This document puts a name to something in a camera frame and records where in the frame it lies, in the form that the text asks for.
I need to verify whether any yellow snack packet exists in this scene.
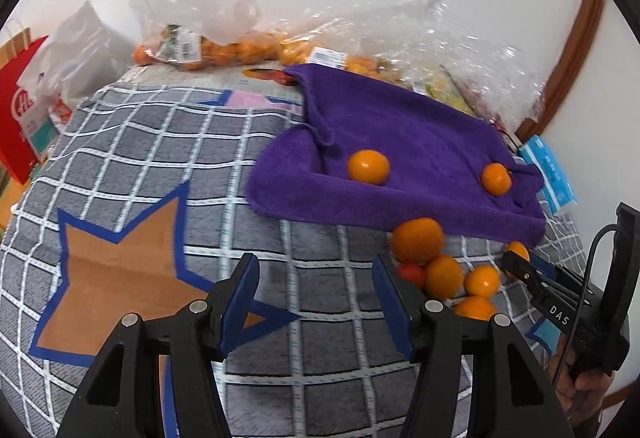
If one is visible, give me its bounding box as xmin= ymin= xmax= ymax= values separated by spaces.
xmin=425 ymin=65 xmax=476 ymax=116

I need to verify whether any brown wooden door frame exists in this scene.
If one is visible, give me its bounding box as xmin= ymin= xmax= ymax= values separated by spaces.
xmin=512 ymin=0 xmax=608 ymax=144

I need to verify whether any small orange mandarin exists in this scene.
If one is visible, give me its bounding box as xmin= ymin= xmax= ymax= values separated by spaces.
xmin=505 ymin=241 xmax=531 ymax=264

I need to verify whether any grey checked star blanket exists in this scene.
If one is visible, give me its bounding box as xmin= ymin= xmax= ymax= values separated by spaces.
xmin=0 ymin=83 xmax=586 ymax=438

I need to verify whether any crumpled clear plastic bag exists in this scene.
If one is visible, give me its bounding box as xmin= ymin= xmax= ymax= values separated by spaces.
xmin=415 ymin=0 xmax=546 ymax=129

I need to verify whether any light printed sheet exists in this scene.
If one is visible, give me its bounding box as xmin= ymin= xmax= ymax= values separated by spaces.
xmin=120 ymin=60 xmax=311 ymax=111

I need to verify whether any purple towel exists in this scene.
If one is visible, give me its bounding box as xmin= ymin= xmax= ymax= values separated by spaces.
xmin=245 ymin=63 xmax=548 ymax=249

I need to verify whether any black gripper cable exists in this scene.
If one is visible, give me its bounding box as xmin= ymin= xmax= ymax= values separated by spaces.
xmin=550 ymin=223 xmax=623 ymax=386

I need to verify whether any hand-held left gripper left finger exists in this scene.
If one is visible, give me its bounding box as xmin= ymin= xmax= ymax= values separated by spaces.
xmin=55 ymin=253 xmax=261 ymax=438

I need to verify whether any printed white plastic bag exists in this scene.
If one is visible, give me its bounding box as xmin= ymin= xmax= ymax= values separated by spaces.
xmin=17 ymin=68 xmax=76 ymax=156

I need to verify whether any clear plastic bag of mandarins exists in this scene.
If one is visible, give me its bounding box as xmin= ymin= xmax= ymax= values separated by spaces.
xmin=275 ymin=0 xmax=451 ymax=84
xmin=129 ymin=0 xmax=281 ymax=71

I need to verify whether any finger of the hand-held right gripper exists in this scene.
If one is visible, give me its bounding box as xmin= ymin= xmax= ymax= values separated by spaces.
xmin=501 ymin=251 xmax=557 ymax=302
xmin=528 ymin=253 xmax=597 ymax=300

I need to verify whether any red paper bag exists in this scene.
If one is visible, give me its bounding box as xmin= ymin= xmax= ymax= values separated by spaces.
xmin=0 ymin=18 xmax=53 ymax=184

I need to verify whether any person's right hand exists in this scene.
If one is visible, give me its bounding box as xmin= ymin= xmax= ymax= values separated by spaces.
xmin=552 ymin=333 xmax=620 ymax=430

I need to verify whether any blue tissue pack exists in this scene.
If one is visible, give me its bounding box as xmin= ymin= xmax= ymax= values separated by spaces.
xmin=517 ymin=134 xmax=576 ymax=214

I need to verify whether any large orange mandarin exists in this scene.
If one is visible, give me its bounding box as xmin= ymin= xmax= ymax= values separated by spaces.
xmin=390 ymin=217 xmax=445 ymax=265

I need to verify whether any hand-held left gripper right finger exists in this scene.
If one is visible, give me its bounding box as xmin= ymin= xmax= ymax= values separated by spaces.
xmin=372 ymin=254 xmax=576 ymax=438

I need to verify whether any small red fruit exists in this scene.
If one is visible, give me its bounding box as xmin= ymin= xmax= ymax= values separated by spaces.
xmin=396 ymin=261 xmax=427 ymax=289

